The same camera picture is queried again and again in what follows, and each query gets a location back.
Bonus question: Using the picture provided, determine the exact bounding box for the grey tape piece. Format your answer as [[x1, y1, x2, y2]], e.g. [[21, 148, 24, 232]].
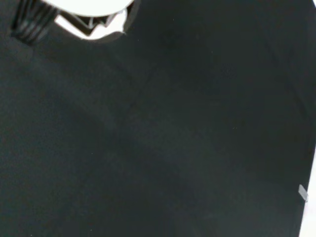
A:
[[298, 184, 310, 202]]

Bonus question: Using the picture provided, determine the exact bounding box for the black bench cloth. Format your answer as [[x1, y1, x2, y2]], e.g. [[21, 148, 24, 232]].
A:
[[0, 0, 316, 237]]

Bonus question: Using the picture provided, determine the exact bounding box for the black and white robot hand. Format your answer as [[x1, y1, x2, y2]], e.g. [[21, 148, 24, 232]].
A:
[[11, 0, 136, 47]]

